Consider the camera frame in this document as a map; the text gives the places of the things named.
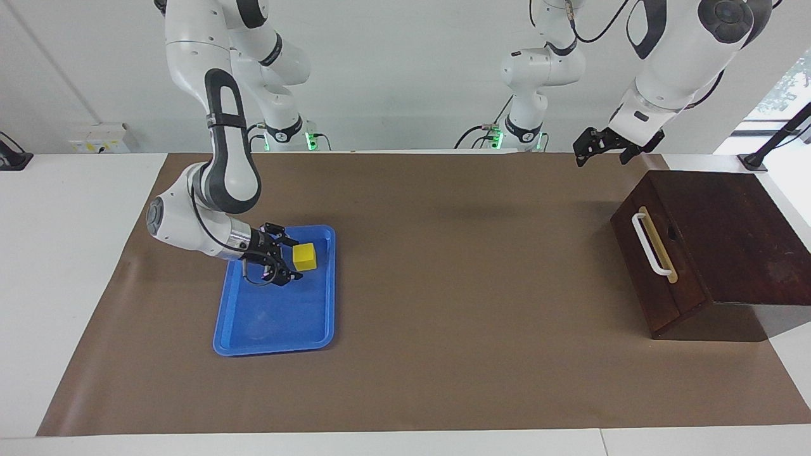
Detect dark wooden drawer cabinet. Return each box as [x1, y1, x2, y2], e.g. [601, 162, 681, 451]
[610, 170, 811, 343]

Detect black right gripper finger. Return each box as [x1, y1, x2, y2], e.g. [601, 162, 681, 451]
[264, 222, 300, 248]
[257, 255, 303, 287]

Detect wooden drawer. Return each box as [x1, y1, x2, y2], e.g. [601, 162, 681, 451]
[611, 180, 709, 317]

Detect brown table mat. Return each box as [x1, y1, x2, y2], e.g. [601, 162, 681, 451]
[36, 151, 811, 438]

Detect black left arm base cable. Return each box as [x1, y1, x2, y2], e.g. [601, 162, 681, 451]
[455, 95, 515, 150]

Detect black table clamp mount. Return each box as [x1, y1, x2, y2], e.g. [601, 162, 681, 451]
[0, 132, 34, 172]

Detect black right arm base cable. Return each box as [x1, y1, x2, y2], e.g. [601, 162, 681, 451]
[246, 122, 331, 153]

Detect black clamp stand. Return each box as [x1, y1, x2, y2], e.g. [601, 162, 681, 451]
[738, 101, 811, 173]

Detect blue plastic tray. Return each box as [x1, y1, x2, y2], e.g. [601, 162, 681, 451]
[212, 225, 336, 357]

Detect white drawer handle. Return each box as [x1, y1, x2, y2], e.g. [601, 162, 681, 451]
[632, 213, 674, 277]

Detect black arm base cable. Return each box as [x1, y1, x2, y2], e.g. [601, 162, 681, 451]
[455, 95, 515, 150]
[246, 122, 331, 153]

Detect white wall socket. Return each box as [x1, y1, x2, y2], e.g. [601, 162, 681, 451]
[68, 123, 131, 155]

